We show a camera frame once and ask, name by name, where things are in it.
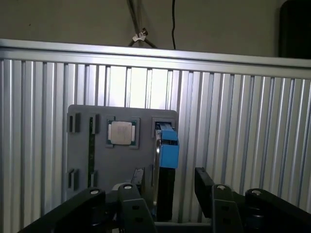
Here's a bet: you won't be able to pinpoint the green RAM stick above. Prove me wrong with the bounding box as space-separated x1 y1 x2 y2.
88 116 95 189

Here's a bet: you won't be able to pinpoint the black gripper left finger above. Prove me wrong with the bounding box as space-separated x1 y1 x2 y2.
20 167 157 233

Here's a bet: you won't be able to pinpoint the silver CPU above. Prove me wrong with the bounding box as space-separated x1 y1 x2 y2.
105 119 138 146

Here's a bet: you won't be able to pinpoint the black round floor object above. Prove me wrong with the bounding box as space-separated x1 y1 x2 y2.
278 0 311 59

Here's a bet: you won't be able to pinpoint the grey parts rack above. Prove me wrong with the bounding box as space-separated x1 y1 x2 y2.
66 104 180 223

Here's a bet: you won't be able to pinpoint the black floor cable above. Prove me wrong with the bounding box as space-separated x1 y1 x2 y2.
171 0 177 50

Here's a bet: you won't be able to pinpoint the grey metal rods with clip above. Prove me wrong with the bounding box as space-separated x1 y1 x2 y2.
126 0 158 49

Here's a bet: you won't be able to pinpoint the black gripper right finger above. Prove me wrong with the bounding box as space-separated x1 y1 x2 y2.
195 166 311 233

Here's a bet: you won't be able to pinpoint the hard disk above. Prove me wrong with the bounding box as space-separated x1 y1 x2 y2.
152 121 180 221

